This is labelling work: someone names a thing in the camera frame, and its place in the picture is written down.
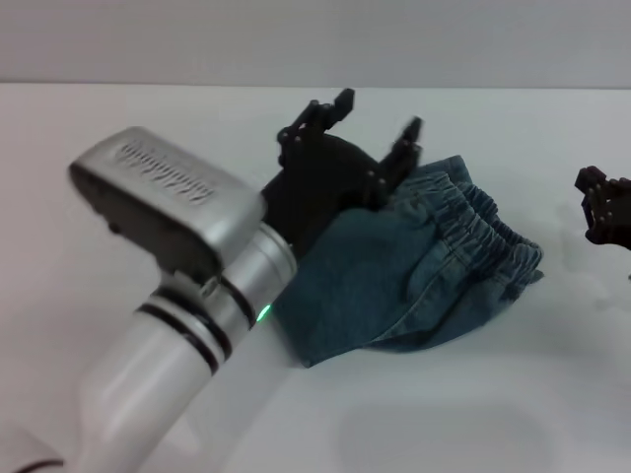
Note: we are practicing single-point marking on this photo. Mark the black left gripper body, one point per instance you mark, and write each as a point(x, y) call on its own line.
point(320, 182)

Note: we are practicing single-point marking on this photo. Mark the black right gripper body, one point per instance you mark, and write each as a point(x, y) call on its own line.
point(611, 231)

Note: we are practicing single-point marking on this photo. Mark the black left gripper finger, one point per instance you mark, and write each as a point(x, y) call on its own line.
point(401, 153)
point(325, 111)

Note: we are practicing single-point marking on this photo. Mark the blue denim shorts with cartoon print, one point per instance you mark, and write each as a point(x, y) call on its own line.
point(384, 276)

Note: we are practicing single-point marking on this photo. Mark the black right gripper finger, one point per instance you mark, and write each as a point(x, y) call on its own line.
point(599, 189)

